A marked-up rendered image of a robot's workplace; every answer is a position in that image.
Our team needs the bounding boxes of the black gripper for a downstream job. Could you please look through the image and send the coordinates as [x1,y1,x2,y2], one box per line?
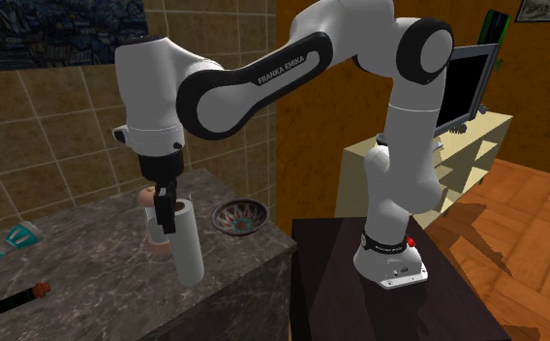
[137,151,186,235]

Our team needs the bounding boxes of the peach and grey bottle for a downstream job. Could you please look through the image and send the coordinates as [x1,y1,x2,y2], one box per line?
[136,185,172,257]

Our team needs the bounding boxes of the white paper towel roll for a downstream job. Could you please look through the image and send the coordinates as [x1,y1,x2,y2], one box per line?
[168,198,206,289]

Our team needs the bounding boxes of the patterned dark bowl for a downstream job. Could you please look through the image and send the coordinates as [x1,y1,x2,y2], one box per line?
[210,198,270,237]

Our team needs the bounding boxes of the black stick with orange end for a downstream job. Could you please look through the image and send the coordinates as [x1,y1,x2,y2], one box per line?
[0,280,52,327]

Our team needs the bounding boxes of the dark robot stand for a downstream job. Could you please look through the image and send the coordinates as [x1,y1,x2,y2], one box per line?
[290,216,512,341]

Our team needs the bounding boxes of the grey flat screen television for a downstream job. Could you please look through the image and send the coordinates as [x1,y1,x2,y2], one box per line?
[434,43,503,140]

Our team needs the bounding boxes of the pale yellow shelf cabinet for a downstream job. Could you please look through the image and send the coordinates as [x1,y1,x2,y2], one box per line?
[334,111,514,231]

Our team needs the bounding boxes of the black and green box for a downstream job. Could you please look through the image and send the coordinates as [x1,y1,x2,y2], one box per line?
[478,9,511,47]

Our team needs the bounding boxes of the dark blue wall picture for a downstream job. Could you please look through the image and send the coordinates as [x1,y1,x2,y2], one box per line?
[0,0,149,74]

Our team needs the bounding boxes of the grey framed wall picture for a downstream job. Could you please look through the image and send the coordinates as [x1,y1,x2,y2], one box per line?
[513,0,550,24]

